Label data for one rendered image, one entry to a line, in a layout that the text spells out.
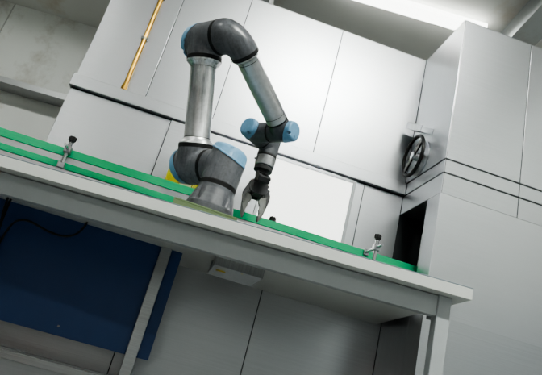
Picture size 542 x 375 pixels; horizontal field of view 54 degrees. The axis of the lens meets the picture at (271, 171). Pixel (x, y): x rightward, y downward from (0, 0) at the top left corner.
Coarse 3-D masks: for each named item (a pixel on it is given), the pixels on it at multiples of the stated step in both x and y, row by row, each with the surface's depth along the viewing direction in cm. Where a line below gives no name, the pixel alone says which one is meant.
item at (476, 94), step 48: (480, 48) 244; (528, 48) 251; (432, 96) 258; (480, 96) 236; (528, 96) 242; (432, 144) 239; (480, 144) 227; (528, 144) 233; (432, 192) 223; (480, 192) 220; (528, 192) 225
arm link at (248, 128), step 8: (248, 120) 193; (256, 120) 193; (240, 128) 193; (248, 128) 191; (256, 128) 191; (264, 128) 189; (248, 136) 192; (256, 136) 191; (264, 136) 189; (256, 144) 196; (264, 144) 197
